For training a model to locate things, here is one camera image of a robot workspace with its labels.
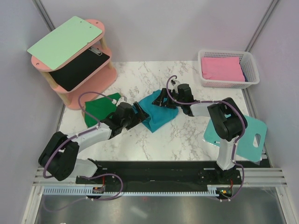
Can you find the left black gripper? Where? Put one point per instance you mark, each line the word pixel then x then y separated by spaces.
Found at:
pixel 142 115

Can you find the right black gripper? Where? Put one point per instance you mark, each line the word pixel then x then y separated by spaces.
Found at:
pixel 159 101

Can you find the teal t shirt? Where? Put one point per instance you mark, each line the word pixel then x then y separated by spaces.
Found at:
pixel 158 116

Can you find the green t shirt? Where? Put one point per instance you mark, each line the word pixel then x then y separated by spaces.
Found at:
pixel 100 108

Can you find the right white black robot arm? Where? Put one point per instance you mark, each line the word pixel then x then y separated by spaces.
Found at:
pixel 227 119

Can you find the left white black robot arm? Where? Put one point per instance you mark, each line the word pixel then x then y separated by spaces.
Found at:
pixel 59 158

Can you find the pink three-tier wooden shelf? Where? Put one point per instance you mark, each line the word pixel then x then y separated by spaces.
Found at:
pixel 98 81

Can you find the pink folded t shirt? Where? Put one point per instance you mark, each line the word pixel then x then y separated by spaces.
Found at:
pixel 222 69

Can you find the white plastic basket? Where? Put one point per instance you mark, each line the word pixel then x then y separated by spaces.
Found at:
pixel 247 62

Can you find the black clipboard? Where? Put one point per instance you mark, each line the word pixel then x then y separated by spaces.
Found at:
pixel 77 70

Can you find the blue folded cloth in basket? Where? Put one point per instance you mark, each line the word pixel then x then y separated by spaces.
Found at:
pixel 245 78

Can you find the turquoise plastic board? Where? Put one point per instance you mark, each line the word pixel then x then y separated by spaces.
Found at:
pixel 250 146

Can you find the light green clipboard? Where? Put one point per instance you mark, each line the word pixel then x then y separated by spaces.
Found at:
pixel 65 42

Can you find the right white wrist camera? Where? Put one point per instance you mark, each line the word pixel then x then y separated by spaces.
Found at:
pixel 175 83

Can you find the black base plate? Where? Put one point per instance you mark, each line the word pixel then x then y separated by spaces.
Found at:
pixel 156 175

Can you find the white slotted cable duct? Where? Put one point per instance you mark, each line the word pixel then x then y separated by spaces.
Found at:
pixel 93 191

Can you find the aluminium rail frame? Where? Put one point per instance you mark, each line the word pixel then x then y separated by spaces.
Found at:
pixel 257 200

